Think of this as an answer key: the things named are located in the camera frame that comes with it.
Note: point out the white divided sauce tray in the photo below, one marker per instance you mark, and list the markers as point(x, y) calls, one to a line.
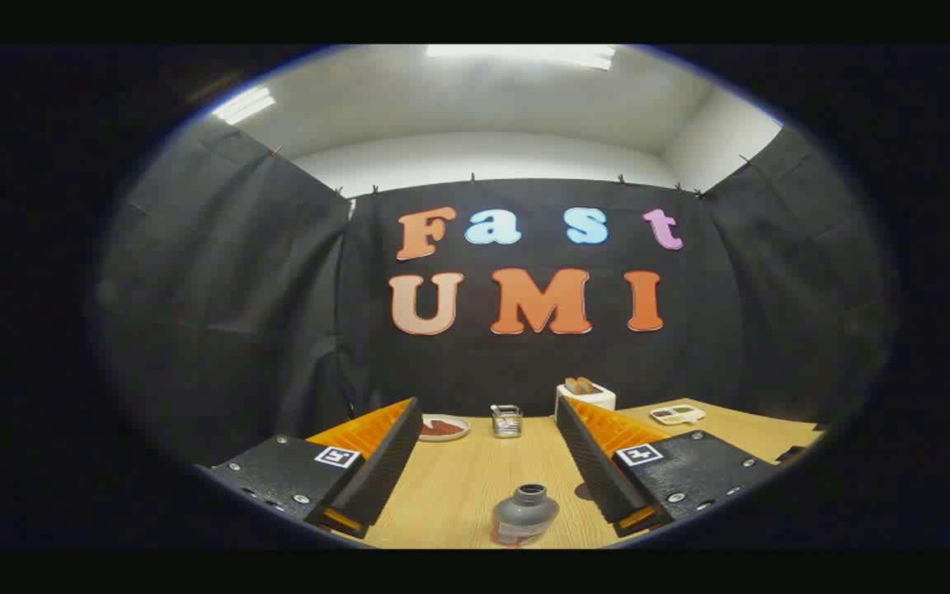
point(677, 415)

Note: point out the wooden table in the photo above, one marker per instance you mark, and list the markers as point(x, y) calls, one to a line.
point(458, 487)

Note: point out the dark brown round coaster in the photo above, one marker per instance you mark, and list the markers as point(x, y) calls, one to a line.
point(582, 492)

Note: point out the black backdrop cloth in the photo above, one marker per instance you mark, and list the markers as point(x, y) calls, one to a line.
point(277, 330)

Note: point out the silver juice bottle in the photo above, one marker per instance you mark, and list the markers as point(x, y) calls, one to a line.
point(524, 516)

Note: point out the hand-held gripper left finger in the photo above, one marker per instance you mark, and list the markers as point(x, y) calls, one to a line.
point(384, 470)

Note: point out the white round plate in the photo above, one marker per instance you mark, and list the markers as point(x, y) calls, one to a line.
point(460, 434)

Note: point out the black table clamp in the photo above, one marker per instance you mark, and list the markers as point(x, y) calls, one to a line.
point(792, 454)

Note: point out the white toaster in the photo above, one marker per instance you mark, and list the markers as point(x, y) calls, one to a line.
point(599, 401)

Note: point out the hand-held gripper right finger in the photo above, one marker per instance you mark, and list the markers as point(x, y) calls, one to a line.
point(594, 470)

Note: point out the wide ceiling light panel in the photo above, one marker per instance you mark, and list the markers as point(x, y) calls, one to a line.
point(524, 54)

